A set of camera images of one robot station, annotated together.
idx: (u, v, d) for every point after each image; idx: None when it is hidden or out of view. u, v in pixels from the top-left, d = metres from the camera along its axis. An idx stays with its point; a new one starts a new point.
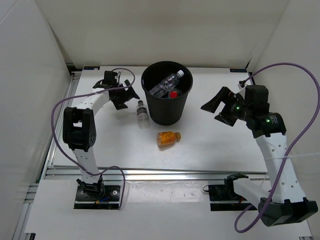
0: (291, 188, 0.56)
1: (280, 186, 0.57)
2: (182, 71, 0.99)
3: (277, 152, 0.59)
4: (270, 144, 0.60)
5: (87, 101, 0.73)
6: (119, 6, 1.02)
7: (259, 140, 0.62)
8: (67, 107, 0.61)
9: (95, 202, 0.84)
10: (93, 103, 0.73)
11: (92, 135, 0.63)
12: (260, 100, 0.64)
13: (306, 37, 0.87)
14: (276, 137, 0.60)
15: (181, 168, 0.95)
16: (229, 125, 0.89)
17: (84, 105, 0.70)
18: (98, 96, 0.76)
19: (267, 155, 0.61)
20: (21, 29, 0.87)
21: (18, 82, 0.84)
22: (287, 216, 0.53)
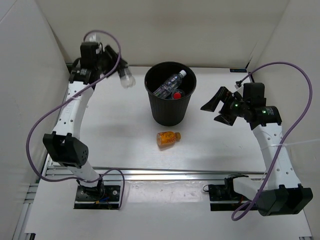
0: (286, 174, 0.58)
1: (276, 172, 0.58)
2: (184, 72, 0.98)
3: (273, 140, 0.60)
4: (266, 133, 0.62)
5: (65, 117, 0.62)
6: (119, 6, 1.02)
7: (257, 131, 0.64)
8: (46, 135, 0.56)
9: (95, 202, 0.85)
10: (73, 118, 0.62)
11: (82, 153, 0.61)
12: (257, 94, 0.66)
13: (306, 36, 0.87)
14: (271, 127, 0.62)
15: (182, 168, 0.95)
16: (230, 122, 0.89)
17: (64, 126, 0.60)
18: (77, 103, 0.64)
19: (264, 145, 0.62)
20: (21, 29, 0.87)
21: (18, 82, 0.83)
22: (281, 202, 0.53)
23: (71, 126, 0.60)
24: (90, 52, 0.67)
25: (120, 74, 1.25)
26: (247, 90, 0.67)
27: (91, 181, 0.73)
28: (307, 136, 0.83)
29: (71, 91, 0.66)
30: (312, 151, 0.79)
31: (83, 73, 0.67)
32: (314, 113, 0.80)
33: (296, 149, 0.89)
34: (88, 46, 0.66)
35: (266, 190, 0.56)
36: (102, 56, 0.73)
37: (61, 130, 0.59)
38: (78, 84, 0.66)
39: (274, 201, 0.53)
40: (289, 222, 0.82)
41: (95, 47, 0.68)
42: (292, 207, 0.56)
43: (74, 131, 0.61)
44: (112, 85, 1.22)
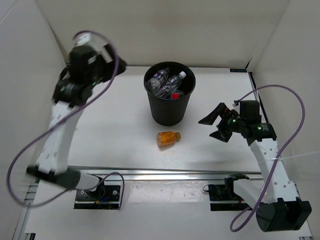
0: (284, 187, 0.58)
1: (273, 185, 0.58)
2: (184, 73, 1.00)
3: (269, 155, 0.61)
4: (262, 148, 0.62)
5: (47, 150, 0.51)
6: (118, 6, 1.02)
7: (253, 146, 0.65)
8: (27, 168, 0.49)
9: (95, 202, 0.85)
10: (58, 152, 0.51)
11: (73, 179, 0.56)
12: (252, 112, 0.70)
13: (306, 36, 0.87)
14: (267, 142, 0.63)
15: (182, 168, 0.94)
16: (225, 139, 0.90)
17: (46, 161, 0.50)
18: (61, 133, 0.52)
19: (261, 159, 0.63)
20: (21, 29, 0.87)
21: (18, 81, 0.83)
22: (281, 216, 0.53)
23: (55, 161, 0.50)
24: (80, 63, 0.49)
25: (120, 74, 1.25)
26: (244, 107, 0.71)
27: (89, 187, 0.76)
28: (308, 135, 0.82)
29: (55, 115, 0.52)
30: (312, 151, 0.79)
31: (68, 92, 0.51)
32: (314, 113, 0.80)
33: (297, 150, 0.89)
34: (77, 54, 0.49)
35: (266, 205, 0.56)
36: (97, 62, 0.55)
37: (43, 166, 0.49)
38: (62, 108, 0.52)
39: (274, 213, 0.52)
40: None
41: (88, 55, 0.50)
42: (292, 222, 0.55)
43: (60, 165, 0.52)
44: (112, 85, 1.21)
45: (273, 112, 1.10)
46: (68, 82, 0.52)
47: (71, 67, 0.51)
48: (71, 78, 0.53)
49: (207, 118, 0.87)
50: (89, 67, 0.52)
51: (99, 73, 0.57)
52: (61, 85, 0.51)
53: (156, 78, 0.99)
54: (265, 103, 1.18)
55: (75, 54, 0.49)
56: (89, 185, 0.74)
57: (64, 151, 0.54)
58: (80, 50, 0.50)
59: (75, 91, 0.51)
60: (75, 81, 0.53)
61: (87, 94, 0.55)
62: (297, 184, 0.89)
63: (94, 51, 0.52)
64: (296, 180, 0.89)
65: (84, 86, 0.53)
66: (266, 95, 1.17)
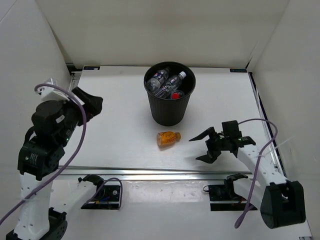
0: (272, 174, 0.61)
1: (264, 175, 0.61)
2: (184, 73, 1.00)
3: (253, 155, 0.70)
4: (246, 151, 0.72)
5: (24, 220, 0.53)
6: (118, 6, 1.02)
7: (240, 154, 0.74)
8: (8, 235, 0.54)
9: (95, 202, 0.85)
10: (33, 223, 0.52)
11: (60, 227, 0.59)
12: (233, 128, 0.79)
13: (306, 36, 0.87)
14: (249, 147, 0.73)
15: (181, 168, 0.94)
16: (212, 161, 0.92)
17: (24, 230, 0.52)
18: (33, 204, 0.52)
19: (248, 162, 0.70)
20: (21, 30, 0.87)
21: (17, 81, 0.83)
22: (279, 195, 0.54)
23: (32, 233, 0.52)
24: (45, 127, 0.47)
25: (120, 74, 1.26)
26: (225, 127, 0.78)
27: (89, 196, 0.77)
28: (308, 136, 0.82)
29: (25, 186, 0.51)
30: (312, 151, 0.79)
31: (33, 160, 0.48)
32: (313, 113, 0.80)
33: (297, 150, 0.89)
34: (41, 119, 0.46)
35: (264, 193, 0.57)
36: (66, 114, 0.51)
37: (22, 236, 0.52)
38: (30, 179, 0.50)
39: (271, 193, 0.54)
40: None
41: (53, 117, 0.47)
42: (295, 208, 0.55)
43: (39, 232, 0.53)
44: (112, 85, 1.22)
45: (272, 112, 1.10)
46: (32, 148, 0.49)
47: (37, 131, 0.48)
48: (37, 140, 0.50)
49: (196, 137, 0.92)
50: (57, 128, 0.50)
51: (72, 121, 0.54)
52: (26, 152, 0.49)
53: (156, 78, 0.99)
54: (265, 103, 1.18)
55: (40, 117, 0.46)
56: (87, 197, 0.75)
57: (44, 213, 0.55)
58: (44, 113, 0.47)
59: (40, 157, 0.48)
60: (41, 146, 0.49)
61: (57, 155, 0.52)
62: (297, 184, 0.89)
63: (61, 109, 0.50)
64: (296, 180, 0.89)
65: (54, 147, 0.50)
66: (266, 95, 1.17)
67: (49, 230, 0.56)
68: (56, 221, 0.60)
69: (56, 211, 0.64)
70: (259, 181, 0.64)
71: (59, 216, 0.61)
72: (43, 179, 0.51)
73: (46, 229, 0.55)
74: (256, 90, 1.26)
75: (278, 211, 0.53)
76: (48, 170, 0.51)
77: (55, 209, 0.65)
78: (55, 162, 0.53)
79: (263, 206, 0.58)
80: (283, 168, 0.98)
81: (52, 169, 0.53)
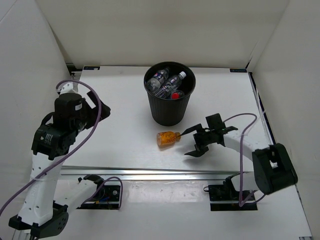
0: (256, 143, 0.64)
1: (249, 146, 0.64)
2: (184, 73, 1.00)
3: (237, 135, 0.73)
4: (231, 135, 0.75)
5: (30, 201, 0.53)
6: (118, 6, 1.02)
7: (227, 140, 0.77)
8: (11, 220, 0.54)
9: (95, 202, 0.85)
10: (39, 206, 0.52)
11: (62, 219, 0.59)
12: (217, 121, 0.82)
13: (306, 36, 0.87)
14: (233, 132, 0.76)
15: (181, 168, 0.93)
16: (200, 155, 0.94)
17: (29, 212, 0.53)
18: (41, 186, 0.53)
19: (235, 144, 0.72)
20: (21, 30, 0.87)
21: (17, 81, 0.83)
22: (264, 157, 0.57)
23: (36, 216, 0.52)
24: (64, 110, 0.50)
25: (120, 74, 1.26)
26: (210, 121, 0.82)
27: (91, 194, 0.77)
28: (308, 135, 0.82)
29: (36, 166, 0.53)
30: (312, 151, 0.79)
31: (47, 140, 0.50)
32: (313, 113, 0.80)
33: (296, 150, 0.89)
34: (63, 102, 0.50)
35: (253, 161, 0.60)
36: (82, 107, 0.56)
37: (27, 218, 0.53)
38: (42, 159, 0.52)
39: (258, 155, 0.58)
40: (289, 222, 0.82)
41: (74, 103, 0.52)
42: (285, 169, 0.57)
43: (43, 216, 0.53)
44: (112, 85, 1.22)
45: (272, 112, 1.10)
46: (48, 129, 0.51)
47: (57, 113, 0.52)
48: (53, 126, 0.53)
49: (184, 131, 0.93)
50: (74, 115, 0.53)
51: (85, 115, 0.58)
52: (41, 133, 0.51)
53: (156, 78, 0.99)
54: (265, 103, 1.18)
55: (62, 101, 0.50)
56: (87, 196, 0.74)
57: (50, 197, 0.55)
58: (67, 98, 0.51)
59: (54, 139, 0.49)
60: (57, 129, 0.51)
61: (69, 140, 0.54)
62: (297, 184, 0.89)
63: (81, 99, 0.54)
64: None
65: (68, 131, 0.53)
66: (266, 95, 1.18)
67: (52, 218, 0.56)
68: (58, 212, 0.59)
69: (58, 204, 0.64)
70: (247, 154, 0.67)
71: (61, 208, 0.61)
72: (54, 159, 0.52)
73: (50, 215, 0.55)
74: (256, 90, 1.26)
75: (268, 172, 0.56)
76: (60, 152, 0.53)
77: (56, 202, 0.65)
78: (67, 147, 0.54)
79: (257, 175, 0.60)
80: None
81: (63, 152, 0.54)
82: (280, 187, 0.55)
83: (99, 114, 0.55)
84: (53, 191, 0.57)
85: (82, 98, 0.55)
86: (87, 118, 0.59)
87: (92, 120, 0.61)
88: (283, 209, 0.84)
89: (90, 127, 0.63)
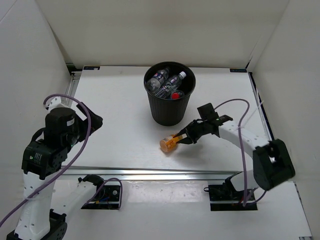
0: (255, 138, 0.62)
1: (248, 143, 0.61)
2: (184, 73, 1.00)
3: (234, 128, 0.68)
4: (227, 127, 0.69)
5: (25, 220, 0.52)
6: (118, 6, 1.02)
7: (222, 132, 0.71)
8: (8, 236, 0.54)
9: (95, 202, 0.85)
10: (34, 223, 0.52)
11: (61, 229, 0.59)
12: (210, 111, 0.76)
13: (306, 37, 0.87)
14: (228, 123, 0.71)
15: (181, 168, 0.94)
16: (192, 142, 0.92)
17: (25, 230, 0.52)
18: (35, 204, 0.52)
19: (232, 137, 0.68)
20: (21, 30, 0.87)
21: (17, 81, 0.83)
22: (265, 155, 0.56)
23: (32, 233, 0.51)
24: (55, 127, 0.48)
25: (120, 74, 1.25)
26: (201, 113, 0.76)
27: (89, 196, 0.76)
28: (308, 135, 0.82)
29: (27, 186, 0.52)
30: (312, 151, 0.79)
31: (37, 159, 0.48)
32: (313, 113, 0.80)
33: (296, 150, 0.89)
34: (54, 118, 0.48)
35: (255, 160, 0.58)
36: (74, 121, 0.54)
37: (23, 235, 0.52)
38: (34, 179, 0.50)
39: (258, 154, 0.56)
40: (289, 222, 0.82)
41: (66, 119, 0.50)
42: (283, 164, 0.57)
43: (40, 232, 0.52)
44: (112, 85, 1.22)
45: (272, 112, 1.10)
46: (38, 147, 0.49)
47: (47, 129, 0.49)
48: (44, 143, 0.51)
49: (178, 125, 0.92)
50: (66, 131, 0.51)
51: (77, 128, 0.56)
52: (31, 151, 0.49)
53: (156, 78, 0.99)
54: (265, 103, 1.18)
55: (53, 117, 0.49)
56: (87, 197, 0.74)
57: (45, 213, 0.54)
58: (58, 114, 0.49)
59: (44, 157, 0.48)
60: (47, 146, 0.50)
61: (60, 156, 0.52)
62: (297, 184, 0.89)
63: (73, 114, 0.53)
64: (296, 180, 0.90)
65: (59, 148, 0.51)
66: (266, 95, 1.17)
67: (49, 232, 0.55)
68: (56, 223, 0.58)
69: (56, 213, 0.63)
70: (246, 149, 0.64)
71: (59, 218, 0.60)
72: (46, 179, 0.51)
73: (47, 230, 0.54)
74: (257, 90, 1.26)
75: (269, 170, 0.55)
76: (51, 170, 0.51)
77: (54, 210, 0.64)
78: (58, 164, 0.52)
79: (257, 174, 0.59)
80: None
81: (55, 170, 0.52)
82: (279, 182, 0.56)
83: (89, 128, 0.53)
84: (49, 205, 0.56)
85: (73, 113, 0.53)
86: (79, 131, 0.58)
87: (83, 132, 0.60)
88: (283, 209, 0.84)
89: (82, 139, 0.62)
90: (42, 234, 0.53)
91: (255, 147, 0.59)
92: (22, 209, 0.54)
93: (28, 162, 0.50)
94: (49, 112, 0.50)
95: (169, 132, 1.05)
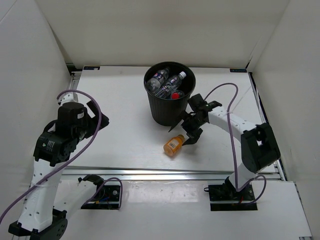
0: (243, 123, 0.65)
1: (237, 127, 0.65)
2: (184, 73, 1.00)
3: (222, 114, 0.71)
4: (216, 112, 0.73)
5: (30, 207, 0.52)
6: (118, 6, 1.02)
7: (213, 119, 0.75)
8: (11, 225, 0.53)
9: (95, 202, 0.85)
10: (39, 211, 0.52)
11: (61, 226, 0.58)
12: (199, 101, 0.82)
13: (306, 37, 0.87)
14: (217, 109, 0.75)
15: (181, 168, 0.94)
16: (195, 138, 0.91)
17: (29, 218, 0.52)
18: (41, 191, 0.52)
19: (222, 122, 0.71)
20: (21, 30, 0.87)
21: (16, 81, 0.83)
22: (253, 140, 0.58)
23: (36, 222, 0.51)
24: (67, 118, 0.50)
25: (120, 74, 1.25)
26: (192, 103, 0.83)
27: (89, 196, 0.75)
28: (308, 136, 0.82)
29: (37, 173, 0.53)
30: (312, 151, 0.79)
31: (50, 147, 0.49)
32: (313, 113, 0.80)
33: (296, 149, 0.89)
34: (66, 110, 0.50)
35: (243, 144, 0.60)
36: (84, 116, 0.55)
37: (27, 225, 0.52)
38: (44, 165, 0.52)
39: (246, 138, 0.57)
40: (289, 222, 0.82)
41: (77, 111, 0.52)
42: (270, 147, 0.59)
43: (43, 222, 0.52)
44: (112, 85, 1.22)
45: (272, 112, 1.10)
46: (50, 136, 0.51)
47: (60, 120, 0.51)
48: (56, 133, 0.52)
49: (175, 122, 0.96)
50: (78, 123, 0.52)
51: (86, 123, 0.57)
52: (44, 140, 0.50)
53: (156, 78, 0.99)
54: (265, 103, 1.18)
55: (65, 109, 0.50)
56: (87, 197, 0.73)
57: (50, 204, 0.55)
58: (70, 106, 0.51)
59: (56, 146, 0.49)
60: (59, 136, 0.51)
61: (71, 146, 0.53)
62: (297, 184, 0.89)
63: (84, 108, 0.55)
64: (296, 180, 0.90)
65: (70, 138, 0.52)
66: (266, 95, 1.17)
67: (52, 224, 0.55)
68: (57, 218, 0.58)
69: (57, 209, 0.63)
70: (235, 134, 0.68)
71: (60, 214, 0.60)
72: (56, 166, 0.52)
73: (49, 221, 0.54)
74: (256, 90, 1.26)
75: (256, 153, 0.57)
76: (61, 159, 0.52)
77: (55, 207, 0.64)
78: (68, 153, 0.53)
79: (244, 156, 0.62)
80: (283, 169, 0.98)
81: (64, 159, 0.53)
82: (265, 163, 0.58)
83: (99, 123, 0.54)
84: (54, 196, 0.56)
85: (84, 108, 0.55)
86: (87, 127, 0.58)
87: (91, 129, 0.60)
88: (283, 209, 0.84)
89: (89, 137, 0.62)
90: (45, 225, 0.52)
91: (244, 132, 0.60)
92: (28, 197, 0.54)
93: (39, 150, 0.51)
94: (61, 106, 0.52)
95: (168, 131, 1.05)
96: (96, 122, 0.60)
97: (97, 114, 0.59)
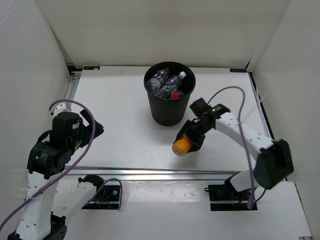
0: (258, 138, 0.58)
1: (252, 142, 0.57)
2: (184, 73, 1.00)
3: (233, 123, 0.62)
4: (225, 121, 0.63)
5: (27, 219, 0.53)
6: (118, 6, 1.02)
7: (219, 126, 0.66)
8: (10, 236, 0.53)
9: (95, 202, 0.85)
10: (36, 223, 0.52)
11: (61, 232, 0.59)
12: (203, 105, 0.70)
13: (306, 37, 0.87)
14: (226, 116, 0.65)
15: (181, 168, 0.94)
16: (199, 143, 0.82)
17: (27, 230, 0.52)
18: (37, 203, 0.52)
19: (231, 131, 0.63)
20: (21, 30, 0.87)
21: (17, 81, 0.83)
22: (271, 159, 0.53)
23: (34, 233, 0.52)
24: (61, 129, 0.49)
25: (120, 74, 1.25)
26: (195, 108, 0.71)
27: (90, 197, 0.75)
28: (308, 136, 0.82)
29: (32, 185, 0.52)
30: (312, 151, 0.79)
31: (43, 159, 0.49)
32: (313, 113, 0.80)
33: (296, 149, 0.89)
34: (61, 120, 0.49)
35: (259, 161, 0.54)
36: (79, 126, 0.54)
37: (25, 236, 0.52)
38: (38, 178, 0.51)
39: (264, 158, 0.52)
40: (289, 223, 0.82)
41: (71, 122, 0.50)
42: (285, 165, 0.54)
43: (41, 233, 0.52)
44: (112, 85, 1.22)
45: (272, 112, 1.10)
46: (44, 148, 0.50)
47: (54, 131, 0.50)
48: (49, 143, 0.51)
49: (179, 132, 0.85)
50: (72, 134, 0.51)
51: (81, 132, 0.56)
52: (37, 152, 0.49)
53: (155, 78, 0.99)
54: (265, 103, 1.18)
55: (60, 120, 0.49)
56: (87, 198, 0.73)
57: (47, 214, 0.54)
58: (65, 117, 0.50)
59: (49, 158, 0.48)
60: (53, 147, 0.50)
61: (65, 157, 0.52)
62: (297, 184, 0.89)
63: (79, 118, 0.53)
64: (296, 180, 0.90)
65: (64, 150, 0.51)
66: (266, 95, 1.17)
67: (50, 233, 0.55)
68: (56, 225, 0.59)
69: (55, 215, 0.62)
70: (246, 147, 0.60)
71: (59, 220, 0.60)
72: (50, 178, 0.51)
73: (48, 231, 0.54)
74: (256, 90, 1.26)
75: (272, 172, 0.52)
76: (56, 171, 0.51)
77: (54, 213, 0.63)
78: (62, 165, 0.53)
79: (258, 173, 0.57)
80: None
81: (59, 170, 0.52)
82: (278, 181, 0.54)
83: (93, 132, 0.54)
84: (51, 206, 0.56)
85: (80, 117, 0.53)
86: (82, 136, 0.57)
87: (86, 138, 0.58)
88: (283, 209, 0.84)
89: (84, 145, 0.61)
90: (43, 235, 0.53)
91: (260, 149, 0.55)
92: (25, 209, 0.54)
93: (32, 162, 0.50)
94: (57, 116, 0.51)
95: (168, 131, 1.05)
96: (90, 130, 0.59)
97: (91, 123, 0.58)
